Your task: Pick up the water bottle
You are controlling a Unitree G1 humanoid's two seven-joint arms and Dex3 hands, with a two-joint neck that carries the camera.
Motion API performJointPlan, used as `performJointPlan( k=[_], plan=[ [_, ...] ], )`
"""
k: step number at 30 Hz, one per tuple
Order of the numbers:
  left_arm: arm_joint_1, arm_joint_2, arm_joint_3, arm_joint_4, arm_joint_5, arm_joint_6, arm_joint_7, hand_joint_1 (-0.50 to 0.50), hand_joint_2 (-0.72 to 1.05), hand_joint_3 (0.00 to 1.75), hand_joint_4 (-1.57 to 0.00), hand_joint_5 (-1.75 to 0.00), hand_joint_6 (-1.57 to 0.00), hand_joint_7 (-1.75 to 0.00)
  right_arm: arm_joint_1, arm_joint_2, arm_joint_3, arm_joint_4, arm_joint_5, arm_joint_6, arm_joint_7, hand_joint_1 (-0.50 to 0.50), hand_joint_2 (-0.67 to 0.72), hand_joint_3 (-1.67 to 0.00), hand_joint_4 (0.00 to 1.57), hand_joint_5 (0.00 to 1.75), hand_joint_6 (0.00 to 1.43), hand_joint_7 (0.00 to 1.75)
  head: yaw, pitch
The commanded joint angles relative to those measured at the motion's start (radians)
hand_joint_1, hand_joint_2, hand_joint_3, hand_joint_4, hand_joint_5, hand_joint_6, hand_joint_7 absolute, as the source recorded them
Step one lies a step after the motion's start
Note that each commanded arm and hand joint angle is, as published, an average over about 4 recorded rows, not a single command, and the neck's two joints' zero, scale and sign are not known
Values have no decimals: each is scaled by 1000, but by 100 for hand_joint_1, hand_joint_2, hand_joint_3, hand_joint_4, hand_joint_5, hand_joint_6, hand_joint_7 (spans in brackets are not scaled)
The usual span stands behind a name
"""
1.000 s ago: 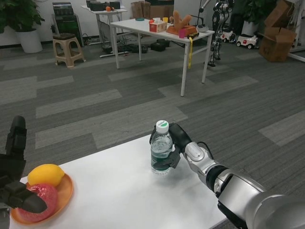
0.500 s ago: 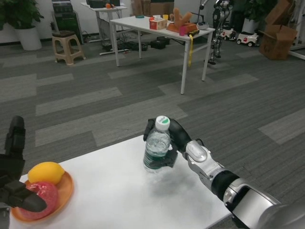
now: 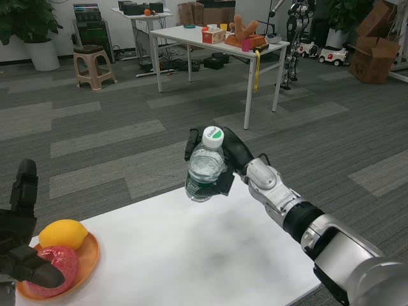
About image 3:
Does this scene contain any long white table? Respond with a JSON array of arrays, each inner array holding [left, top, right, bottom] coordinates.
[[149, 24, 291, 131]]

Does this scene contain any black bag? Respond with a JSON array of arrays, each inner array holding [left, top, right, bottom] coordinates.
[[197, 0, 237, 9]]

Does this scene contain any open cardboard box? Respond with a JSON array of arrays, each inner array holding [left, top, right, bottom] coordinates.
[[349, 36, 402, 84], [356, 0, 399, 38]]

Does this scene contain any large brown cardboard box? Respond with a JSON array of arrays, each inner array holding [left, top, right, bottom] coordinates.
[[202, 1, 237, 28]]

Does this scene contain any standing humanoid robot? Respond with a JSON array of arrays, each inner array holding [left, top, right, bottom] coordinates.
[[269, 0, 316, 92]]

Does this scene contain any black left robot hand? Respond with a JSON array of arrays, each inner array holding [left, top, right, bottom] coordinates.
[[0, 158, 66, 289]]

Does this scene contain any clear green-label water bottle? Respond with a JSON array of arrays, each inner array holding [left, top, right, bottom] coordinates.
[[184, 126, 228, 203]]

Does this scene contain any orange plush toy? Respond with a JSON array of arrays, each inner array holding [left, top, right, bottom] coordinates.
[[228, 14, 261, 41]]

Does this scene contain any black equipment cabinet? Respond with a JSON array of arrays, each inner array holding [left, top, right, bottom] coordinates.
[[72, 3, 115, 64]]

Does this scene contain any orange tissue box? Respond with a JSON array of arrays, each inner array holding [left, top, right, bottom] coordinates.
[[201, 24, 226, 45]]

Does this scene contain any black box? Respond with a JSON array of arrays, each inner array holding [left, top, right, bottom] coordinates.
[[203, 52, 231, 70]]

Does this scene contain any beige plastic stool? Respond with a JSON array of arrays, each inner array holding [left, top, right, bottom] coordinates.
[[73, 45, 117, 92]]

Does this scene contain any white standing desk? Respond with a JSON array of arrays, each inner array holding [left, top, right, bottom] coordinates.
[[111, 6, 175, 78]]

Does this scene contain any orange plastic plate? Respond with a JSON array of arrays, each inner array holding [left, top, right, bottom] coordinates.
[[16, 232, 101, 301]]

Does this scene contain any yellow tape measure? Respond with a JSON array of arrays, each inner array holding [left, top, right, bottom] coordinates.
[[251, 43, 270, 93]]

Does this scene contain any brown paper bag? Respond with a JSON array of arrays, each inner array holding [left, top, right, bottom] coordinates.
[[177, 3, 193, 26], [191, 2, 205, 26]]

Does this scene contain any green leafy plant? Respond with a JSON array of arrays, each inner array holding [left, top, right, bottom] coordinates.
[[0, 0, 64, 45], [324, 0, 377, 33]]

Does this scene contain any white toy car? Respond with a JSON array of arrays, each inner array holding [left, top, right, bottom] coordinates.
[[317, 46, 349, 68], [299, 40, 319, 59]]

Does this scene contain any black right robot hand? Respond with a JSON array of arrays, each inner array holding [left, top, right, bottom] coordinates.
[[184, 126, 255, 196]]

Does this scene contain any orange tray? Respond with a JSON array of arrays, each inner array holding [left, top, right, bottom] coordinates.
[[224, 34, 267, 48]]

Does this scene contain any yellow lemon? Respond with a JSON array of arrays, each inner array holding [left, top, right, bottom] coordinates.
[[38, 219, 89, 251]]

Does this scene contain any red apple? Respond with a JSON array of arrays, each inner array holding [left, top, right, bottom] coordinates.
[[24, 245, 80, 297]]

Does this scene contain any white plant pot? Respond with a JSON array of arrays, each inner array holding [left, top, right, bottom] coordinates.
[[24, 40, 61, 71], [325, 28, 350, 48]]

